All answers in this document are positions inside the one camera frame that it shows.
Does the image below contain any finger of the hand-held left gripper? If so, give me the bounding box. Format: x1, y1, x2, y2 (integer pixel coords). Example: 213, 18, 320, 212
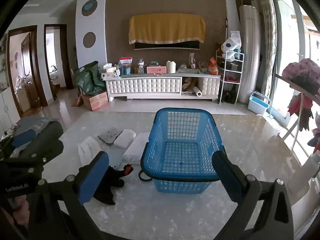
11, 129, 38, 148
12, 121, 64, 163

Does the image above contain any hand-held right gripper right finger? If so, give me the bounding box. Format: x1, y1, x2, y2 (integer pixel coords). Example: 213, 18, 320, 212
212, 151, 294, 240

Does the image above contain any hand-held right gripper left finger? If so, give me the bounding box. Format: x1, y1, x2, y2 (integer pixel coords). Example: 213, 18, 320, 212
27, 151, 110, 240

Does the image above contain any black cloth with orange patch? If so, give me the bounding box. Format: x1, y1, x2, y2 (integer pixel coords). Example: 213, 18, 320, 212
94, 164, 134, 205

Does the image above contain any pale grey cloth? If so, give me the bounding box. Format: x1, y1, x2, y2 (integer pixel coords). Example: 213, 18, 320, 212
106, 147, 128, 169

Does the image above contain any thin white cloth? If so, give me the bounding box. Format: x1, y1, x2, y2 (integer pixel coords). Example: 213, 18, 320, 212
78, 136, 102, 167

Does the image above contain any white towel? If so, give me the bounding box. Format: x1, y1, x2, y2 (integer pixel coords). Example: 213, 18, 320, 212
114, 129, 137, 149
122, 132, 150, 165

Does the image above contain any blue plastic laundry basket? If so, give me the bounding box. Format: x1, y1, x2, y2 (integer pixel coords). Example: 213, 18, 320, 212
140, 107, 227, 195

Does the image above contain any grey blue cloth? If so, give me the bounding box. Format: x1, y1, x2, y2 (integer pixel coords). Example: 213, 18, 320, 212
14, 116, 60, 137

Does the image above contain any white cupboard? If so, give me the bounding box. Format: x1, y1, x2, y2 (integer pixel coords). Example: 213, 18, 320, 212
0, 87, 20, 133

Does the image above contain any cardboard box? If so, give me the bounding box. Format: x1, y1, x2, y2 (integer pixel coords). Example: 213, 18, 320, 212
82, 91, 109, 112

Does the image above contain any dark wooden door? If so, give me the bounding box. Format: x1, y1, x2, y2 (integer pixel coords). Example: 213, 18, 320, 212
6, 25, 48, 117

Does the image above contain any green bag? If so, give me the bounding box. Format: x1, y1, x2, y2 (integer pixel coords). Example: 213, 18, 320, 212
74, 60, 107, 97

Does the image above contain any blue and white bucket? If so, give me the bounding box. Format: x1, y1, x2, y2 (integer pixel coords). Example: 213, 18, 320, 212
248, 91, 272, 115

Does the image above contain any black bag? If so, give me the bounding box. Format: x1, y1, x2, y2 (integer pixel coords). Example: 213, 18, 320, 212
221, 90, 238, 103

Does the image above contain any white carton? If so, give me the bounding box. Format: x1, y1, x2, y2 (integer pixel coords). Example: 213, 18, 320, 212
101, 72, 121, 80

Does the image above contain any brown paper bag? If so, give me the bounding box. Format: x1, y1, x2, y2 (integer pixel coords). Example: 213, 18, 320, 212
182, 77, 198, 92

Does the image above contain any red cloth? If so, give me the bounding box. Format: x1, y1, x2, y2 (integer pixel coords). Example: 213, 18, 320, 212
287, 94, 314, 132

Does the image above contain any white tufted TV cabinet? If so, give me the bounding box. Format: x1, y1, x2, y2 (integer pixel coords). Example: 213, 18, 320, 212
105, 69, 221, 102

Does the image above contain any white metal shelf rack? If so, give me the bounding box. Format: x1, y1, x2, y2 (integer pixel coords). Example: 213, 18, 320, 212
215, 47, 245, 105

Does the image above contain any orange bag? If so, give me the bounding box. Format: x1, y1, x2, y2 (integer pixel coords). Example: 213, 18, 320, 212
208, 57, 220, 75

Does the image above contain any red and white box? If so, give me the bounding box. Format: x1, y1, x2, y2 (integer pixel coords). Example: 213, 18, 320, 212
119, 57, 133, 68

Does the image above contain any white clothes drying rack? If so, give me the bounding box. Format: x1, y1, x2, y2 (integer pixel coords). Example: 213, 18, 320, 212
276, 75, 320, 155

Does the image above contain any white plastic jug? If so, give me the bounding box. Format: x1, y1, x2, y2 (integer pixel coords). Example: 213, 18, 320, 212
166, 60, 177, 74

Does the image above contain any pink box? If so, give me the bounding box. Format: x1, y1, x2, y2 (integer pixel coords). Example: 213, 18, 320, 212
146, 66, 167, 74

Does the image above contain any white standing air conditioner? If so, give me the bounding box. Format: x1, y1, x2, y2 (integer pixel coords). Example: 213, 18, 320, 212
239, 4, 262, 104

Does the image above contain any white plastic bag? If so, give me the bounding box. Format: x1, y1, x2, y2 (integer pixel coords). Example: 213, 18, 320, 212
221, 31, 242, 62

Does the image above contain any pink cloth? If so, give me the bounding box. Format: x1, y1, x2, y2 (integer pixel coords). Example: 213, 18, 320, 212
282, 58, 320, 83

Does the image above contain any patterned curtain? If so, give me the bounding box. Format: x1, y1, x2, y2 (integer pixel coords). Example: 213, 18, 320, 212
252, 0, 277, 100

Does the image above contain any dark wooden door frame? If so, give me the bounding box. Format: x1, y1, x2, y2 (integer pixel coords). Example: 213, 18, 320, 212
44, 24, 74, 102

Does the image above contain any blue wall clock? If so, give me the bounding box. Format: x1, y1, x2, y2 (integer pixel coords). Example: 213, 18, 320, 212
82, 0, 98, 17

